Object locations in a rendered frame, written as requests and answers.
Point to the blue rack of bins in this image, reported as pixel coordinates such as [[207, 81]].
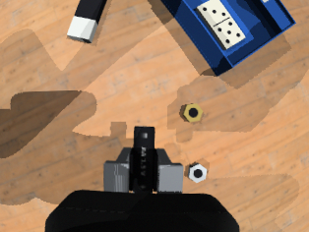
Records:
[[257, 22]]

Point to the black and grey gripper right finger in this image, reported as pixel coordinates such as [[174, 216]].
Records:
[[167, 175]]

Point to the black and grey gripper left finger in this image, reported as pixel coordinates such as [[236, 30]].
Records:
[[116, 173]]

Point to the black and white eraser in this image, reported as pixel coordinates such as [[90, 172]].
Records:
[[86, 19]]

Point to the white domino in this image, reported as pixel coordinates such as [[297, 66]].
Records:
[[220, 23]]

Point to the brass hex nut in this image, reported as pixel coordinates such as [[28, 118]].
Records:
[[192, 112]]

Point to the white hex nut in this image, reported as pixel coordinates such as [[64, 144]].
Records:
[[197, 172]]

